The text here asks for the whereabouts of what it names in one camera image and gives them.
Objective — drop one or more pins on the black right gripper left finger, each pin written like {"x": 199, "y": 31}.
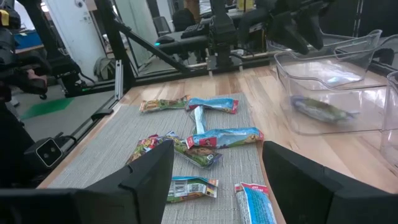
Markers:
{"x": 140, "y": 193}

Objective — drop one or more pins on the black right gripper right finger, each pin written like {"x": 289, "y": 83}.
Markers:
{"x": 311, "y": 193}

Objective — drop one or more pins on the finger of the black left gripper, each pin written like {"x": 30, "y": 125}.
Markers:
{"x": 287, "y": 32}
{"x": 314, "y": 28}

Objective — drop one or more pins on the red granola bar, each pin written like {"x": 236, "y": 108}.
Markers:
{"x": 144, "y": 146}

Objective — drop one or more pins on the granola bar with white label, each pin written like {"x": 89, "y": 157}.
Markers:
{"x": 189, "y": 188}

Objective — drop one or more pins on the blue granola bar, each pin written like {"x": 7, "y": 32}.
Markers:
{"x": 214, "y": 104}
{"x": 227, "y": 137}
{"x": 199, "y": 119}
{"x": 256, "y": 207}

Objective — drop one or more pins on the green granola bar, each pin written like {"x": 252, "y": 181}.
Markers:
{"x": 161, "y": 104}
{"x": 196, "y": 154}
{"x": 320, "y": 109}

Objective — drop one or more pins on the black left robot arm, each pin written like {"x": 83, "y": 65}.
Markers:
{"x": 222, "y": 31}

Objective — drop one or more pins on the clear plastic bin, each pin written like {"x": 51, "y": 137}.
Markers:
{"x": 367, "y": 102}
{"x": 391, "y": 124}
{"x": 339, "y": 42}

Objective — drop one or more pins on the grey woven placemat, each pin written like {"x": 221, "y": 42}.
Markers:
{"x": 118, "y": 133}

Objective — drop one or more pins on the black clamp foot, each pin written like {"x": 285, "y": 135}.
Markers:
{"x": 102, "y": 114}

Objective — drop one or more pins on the black keyboard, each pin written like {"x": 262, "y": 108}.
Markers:
{"x": 194, "y": 30}

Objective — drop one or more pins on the black desk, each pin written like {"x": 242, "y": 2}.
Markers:
{"x": 186, "y": 43}

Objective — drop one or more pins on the black office chair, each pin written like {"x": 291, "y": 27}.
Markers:
{"x": 183, "y": 19}

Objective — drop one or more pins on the black computer mouse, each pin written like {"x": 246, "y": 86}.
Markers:
{"x": 164, "y": 39}

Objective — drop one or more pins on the grey mesh office chair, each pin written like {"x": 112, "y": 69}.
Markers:
{"x": 161, "y": 25}

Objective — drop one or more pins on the grey backpack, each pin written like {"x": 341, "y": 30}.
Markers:
{"x": 104, "y": 68}

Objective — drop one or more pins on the black device with green light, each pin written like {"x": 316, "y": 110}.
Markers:
{"x": 66, "y": 74}

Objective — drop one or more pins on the person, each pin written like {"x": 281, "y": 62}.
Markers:
{"x": 21, "y": 71}

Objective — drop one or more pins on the white pillar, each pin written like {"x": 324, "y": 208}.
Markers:
{"x": 74, "y": 31}

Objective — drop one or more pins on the blue box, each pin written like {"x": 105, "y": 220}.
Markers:
{"x": 27, "y": 40}

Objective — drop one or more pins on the black box camera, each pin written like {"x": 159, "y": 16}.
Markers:
{"x": 46, "y": 152}

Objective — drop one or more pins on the aluminium bracket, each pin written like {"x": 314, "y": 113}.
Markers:
{"x": 118, "y": 81}

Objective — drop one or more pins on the black metal frame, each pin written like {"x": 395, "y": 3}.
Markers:
{"x": 113, "y": 46}

